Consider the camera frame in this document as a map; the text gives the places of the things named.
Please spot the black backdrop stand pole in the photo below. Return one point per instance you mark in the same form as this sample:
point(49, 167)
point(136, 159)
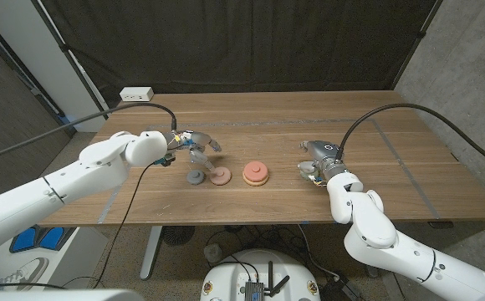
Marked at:
point(420, 35)
point(71, 58)

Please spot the grey router with black antennas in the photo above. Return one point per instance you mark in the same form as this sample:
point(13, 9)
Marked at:
point(254, 289)

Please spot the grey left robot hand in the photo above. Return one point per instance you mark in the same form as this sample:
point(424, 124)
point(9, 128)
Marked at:
point(184, 140)

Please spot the blue foot pedal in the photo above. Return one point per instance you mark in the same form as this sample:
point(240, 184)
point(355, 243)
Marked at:
point(25, 240)
point(52, 237)

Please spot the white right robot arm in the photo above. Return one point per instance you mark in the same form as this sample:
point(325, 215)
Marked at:
point(376, 234)

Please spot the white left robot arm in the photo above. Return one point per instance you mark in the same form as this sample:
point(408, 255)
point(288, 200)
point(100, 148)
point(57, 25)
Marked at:
point(79, 175)

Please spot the black under-table control box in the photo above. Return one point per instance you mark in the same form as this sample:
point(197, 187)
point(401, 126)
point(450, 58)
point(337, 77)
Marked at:
point(441, 225)

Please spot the white table leg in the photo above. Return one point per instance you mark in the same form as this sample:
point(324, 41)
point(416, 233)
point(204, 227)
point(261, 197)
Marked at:
point(152, 251)

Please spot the white robot torso base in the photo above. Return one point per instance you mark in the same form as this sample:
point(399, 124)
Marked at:
point(230, 276)

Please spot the round grey floor object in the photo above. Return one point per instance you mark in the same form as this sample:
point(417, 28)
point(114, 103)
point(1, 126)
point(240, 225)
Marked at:
point(213, 253)

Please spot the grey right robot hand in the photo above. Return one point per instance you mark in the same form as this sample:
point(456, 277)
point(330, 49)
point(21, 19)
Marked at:
point(324, 152)

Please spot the round black fan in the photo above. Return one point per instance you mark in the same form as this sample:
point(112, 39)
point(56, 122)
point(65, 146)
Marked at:
point(177, 234)

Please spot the white power strip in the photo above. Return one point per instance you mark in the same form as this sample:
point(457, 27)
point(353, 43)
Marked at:
point(136, 94)

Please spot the black power brick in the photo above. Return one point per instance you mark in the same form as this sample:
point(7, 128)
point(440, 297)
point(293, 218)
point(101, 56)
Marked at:
point(343, 288)

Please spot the white sneaker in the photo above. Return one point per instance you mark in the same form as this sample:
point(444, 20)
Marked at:
point(27, 271)

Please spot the black backdrop curtain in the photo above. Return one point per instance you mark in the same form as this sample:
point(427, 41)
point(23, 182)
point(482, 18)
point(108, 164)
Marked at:
point(242, 42)

